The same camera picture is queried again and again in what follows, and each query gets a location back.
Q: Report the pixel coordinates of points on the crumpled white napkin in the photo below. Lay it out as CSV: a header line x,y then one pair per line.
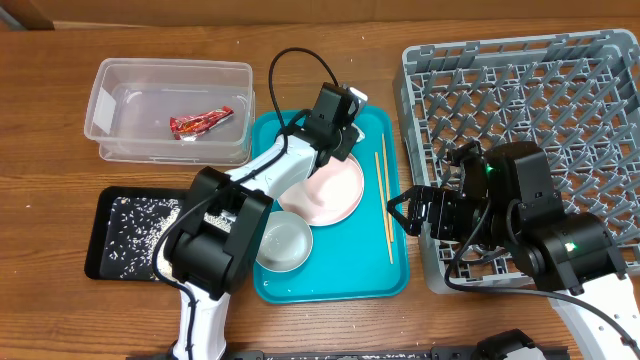
x,y
361,135

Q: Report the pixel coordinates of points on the teal serving tray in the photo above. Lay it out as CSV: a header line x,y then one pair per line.
x,y
352,258

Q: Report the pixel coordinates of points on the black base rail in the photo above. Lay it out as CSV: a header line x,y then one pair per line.
x,y
509,345

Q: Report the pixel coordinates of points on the small grey bowl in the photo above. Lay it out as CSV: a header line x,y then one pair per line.
x,y
286,243

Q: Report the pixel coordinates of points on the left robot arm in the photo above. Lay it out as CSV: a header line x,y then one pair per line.
x,y
213,244

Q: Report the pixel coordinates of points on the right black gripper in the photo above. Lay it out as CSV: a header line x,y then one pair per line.
x,y
440,197

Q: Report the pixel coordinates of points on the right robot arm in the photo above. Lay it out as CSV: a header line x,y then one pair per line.
x,y
507,203

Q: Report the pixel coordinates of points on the red snack wrapper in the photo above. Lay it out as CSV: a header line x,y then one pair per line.
x,y
190,127

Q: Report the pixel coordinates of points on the grey dishwasher rack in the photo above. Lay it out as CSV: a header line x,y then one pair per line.
x,y
575,95

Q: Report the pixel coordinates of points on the pink round plate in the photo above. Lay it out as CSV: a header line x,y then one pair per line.
x,y
329,196

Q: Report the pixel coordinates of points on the left wooden chopstick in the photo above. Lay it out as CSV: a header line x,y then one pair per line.
x,y
383,208

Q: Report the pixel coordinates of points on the clear plastic bin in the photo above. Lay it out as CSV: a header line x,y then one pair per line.
x,y
132,101

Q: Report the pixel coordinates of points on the black rectangular tray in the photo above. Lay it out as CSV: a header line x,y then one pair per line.
x,y
97,238

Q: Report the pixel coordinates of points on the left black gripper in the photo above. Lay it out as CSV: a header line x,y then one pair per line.
x,y
345,148

